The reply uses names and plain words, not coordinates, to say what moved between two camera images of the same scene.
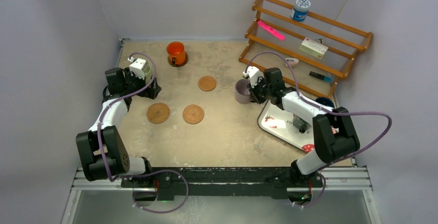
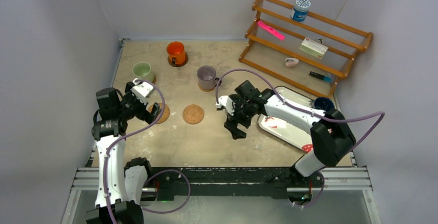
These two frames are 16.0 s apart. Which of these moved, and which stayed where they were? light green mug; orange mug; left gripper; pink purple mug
Moved: left gripper; pink purple mug
Stayed: light green mug; orange mug
